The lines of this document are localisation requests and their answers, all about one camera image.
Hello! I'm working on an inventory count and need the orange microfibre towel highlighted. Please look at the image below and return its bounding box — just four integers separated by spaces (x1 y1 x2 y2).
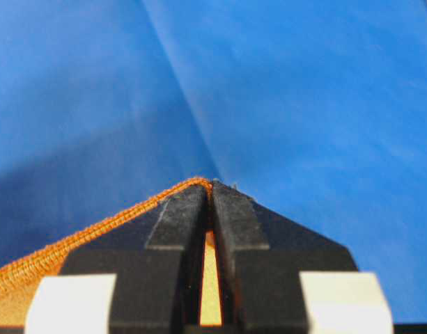
0 177 212 328

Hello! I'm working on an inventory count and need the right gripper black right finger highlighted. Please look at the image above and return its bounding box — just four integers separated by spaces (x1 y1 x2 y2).
212 181 358 333

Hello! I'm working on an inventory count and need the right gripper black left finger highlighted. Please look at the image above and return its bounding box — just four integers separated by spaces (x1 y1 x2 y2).
60 185 208 333

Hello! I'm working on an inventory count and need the blue table cloth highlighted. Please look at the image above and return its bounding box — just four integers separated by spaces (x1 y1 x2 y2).
0 1 427 322

